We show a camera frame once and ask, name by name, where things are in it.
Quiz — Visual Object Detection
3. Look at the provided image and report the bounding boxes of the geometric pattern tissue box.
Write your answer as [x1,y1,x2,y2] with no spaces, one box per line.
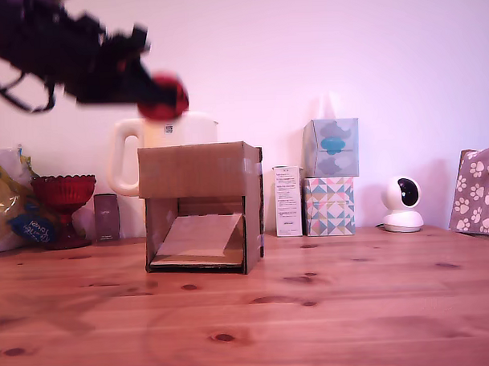
[301,176,357,238]

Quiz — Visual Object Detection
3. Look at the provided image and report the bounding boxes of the red glass goblet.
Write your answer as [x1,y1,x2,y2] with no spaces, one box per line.
[30,173,100,251]

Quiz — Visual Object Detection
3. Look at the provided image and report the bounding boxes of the paw print fabric bag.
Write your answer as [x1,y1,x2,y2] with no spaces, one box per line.
[445,144,489,238]

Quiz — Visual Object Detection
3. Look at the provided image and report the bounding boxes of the white tissue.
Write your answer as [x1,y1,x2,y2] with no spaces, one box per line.
[316,91,340,122]

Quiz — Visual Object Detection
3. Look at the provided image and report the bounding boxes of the white box with printed text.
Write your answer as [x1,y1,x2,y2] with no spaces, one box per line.
[272,165,304,238]

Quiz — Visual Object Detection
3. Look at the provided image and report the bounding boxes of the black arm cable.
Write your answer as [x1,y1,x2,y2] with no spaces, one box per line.
[0,64,57,116]

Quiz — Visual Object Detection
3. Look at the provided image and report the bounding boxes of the cardboard dice tower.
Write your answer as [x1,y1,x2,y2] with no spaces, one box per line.
[137,140,267,279]

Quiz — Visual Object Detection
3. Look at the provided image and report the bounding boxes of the cloud print tissue box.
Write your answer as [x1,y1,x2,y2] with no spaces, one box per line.
[302,117,361,180]

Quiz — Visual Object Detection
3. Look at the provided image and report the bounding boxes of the yellow and white plastic bag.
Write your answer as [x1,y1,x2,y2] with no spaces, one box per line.
[0,141,57,254]

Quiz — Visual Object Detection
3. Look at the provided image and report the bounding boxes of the cream electric kettle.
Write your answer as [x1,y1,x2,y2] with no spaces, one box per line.
[104,110,223,198]

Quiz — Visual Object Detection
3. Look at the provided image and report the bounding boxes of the red and black footbag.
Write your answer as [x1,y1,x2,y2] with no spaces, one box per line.
[135,69,191,123]

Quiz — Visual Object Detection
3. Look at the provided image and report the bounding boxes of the small dark purple box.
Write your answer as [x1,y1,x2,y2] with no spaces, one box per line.
[93,193,121,243]

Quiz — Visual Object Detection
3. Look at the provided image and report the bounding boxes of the small white round camera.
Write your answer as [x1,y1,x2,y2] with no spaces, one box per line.
[379,174,426,234]

